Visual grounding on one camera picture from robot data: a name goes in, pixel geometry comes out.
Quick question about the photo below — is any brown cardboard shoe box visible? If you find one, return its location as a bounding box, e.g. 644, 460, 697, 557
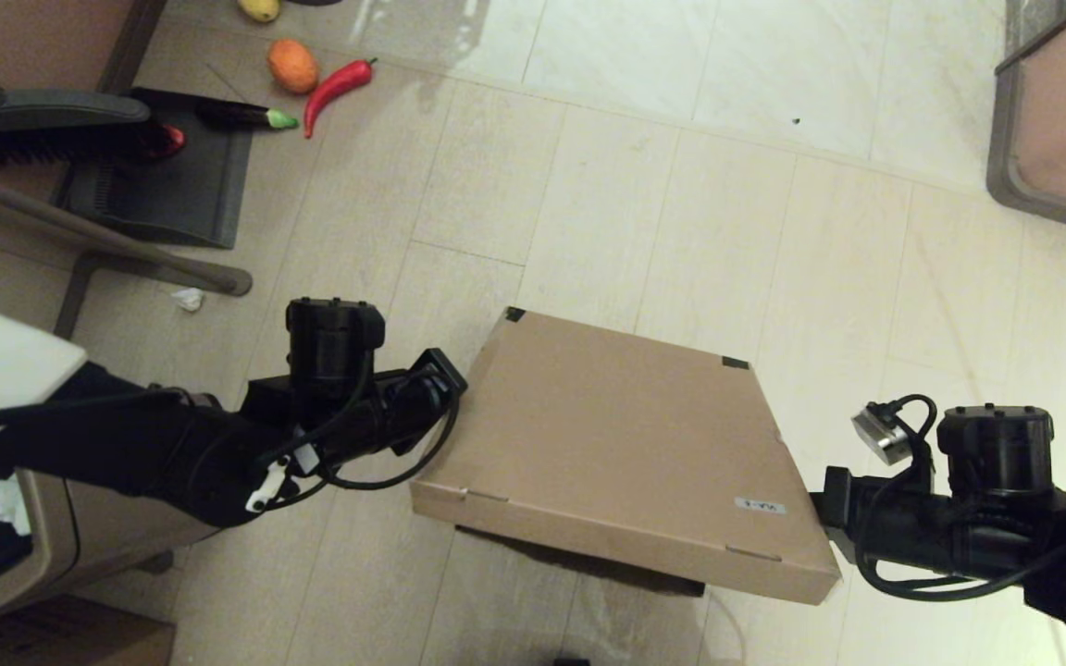
409, 305, 842, 607

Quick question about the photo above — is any dark grey dustpan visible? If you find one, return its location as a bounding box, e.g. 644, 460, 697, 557
61, 88, 254, 249

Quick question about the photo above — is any purple toy eggplant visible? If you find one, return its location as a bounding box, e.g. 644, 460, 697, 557
195, 100, 300, 130

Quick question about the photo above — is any red toy chili pepper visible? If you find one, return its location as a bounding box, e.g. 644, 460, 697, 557
304, 57, 378, 140

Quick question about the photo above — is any orange toy fruit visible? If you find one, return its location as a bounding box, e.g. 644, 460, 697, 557
266, 39, 319, 95

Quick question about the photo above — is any brown plastic trash bin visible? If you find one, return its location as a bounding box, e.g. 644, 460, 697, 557
0, 462, 219, 630

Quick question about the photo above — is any black bristle broom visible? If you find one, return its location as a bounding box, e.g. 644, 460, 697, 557
0, 51, 168, 172

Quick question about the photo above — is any plain brown cardboard carton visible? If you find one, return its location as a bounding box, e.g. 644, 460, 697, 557
0, 595, 175, 666

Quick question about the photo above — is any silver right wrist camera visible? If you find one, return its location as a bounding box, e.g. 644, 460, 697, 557
852, 404, 913, 465

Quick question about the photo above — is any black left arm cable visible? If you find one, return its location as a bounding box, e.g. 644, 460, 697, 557
0, 365, 462, 493

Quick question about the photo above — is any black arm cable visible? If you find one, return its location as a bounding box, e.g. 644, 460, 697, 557
852, 393, 1066, 602
0, 365, 462, 493

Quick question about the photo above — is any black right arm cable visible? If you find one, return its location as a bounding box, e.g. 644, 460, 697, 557
852, 393, 1066, 602

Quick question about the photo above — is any brown metal furniture frame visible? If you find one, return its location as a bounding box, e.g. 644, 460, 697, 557
0, 0, 254, 339

